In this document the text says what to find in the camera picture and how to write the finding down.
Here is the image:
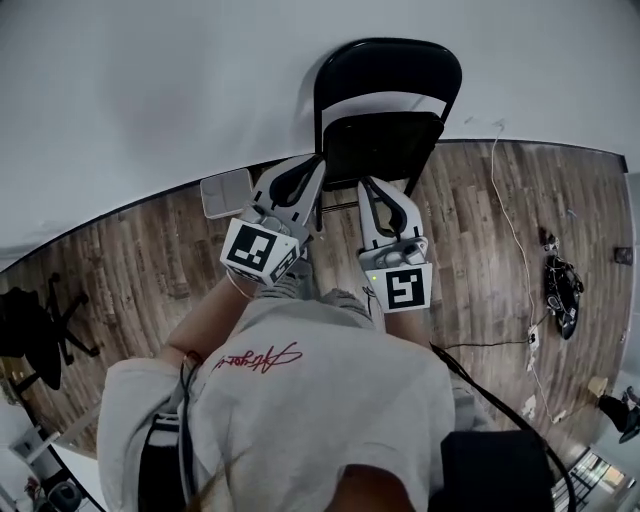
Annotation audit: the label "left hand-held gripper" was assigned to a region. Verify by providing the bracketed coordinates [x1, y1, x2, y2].
[220, 155, 328, 289]

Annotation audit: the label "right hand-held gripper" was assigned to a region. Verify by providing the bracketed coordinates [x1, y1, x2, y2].
[356, 177, 434, 315]

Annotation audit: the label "black folding chair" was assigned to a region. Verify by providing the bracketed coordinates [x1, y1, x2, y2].
[313, 38, 463, 211]

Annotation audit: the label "person's right forearm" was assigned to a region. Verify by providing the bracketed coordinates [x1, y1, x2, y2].
[382, 307, 434, 349]

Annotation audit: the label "person's left forearm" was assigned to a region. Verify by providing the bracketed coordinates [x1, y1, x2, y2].
[166, 272, 257, 362]

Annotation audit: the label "black office chair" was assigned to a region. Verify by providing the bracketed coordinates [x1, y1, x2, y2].
[0, 279, 101, 392]

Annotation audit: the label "white square floor box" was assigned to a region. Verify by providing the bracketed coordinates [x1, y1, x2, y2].
[200, 168, 255, 219]

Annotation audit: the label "grey frayed shorts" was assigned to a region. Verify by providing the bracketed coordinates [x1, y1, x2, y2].
[259, 249, 387, 332]

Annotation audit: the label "black bundle of gear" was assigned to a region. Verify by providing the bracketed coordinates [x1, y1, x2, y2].
[538, 228, 586, 341]

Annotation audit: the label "white power strip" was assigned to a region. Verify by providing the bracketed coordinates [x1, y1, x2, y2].
[525, 323, 542, 372]

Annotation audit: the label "grey shirt with red print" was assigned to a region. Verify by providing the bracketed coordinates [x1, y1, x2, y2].
[97, 298, 457, 512]

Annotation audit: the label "black chest pouch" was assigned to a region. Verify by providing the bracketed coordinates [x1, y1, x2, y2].
[438, 428, 557, 512]

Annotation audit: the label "black stand base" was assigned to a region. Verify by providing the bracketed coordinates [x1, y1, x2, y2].
[597, 385, 640, 445]

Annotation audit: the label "thin wrist bracelet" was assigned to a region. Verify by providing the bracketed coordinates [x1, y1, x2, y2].
[225, 272, 255, 301]

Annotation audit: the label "long white cable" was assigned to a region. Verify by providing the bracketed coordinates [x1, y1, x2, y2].
[489, 119, 569, 425]

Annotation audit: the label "black floor cable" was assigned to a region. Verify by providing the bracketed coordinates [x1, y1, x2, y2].
[442, 338, 531, 349]

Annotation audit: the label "black shoulder strap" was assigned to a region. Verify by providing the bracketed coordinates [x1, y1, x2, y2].
[430, 342, 572, 512]

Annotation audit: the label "black and white backpack strap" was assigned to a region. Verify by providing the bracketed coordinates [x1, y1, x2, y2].
[139, 412, 182, 512]

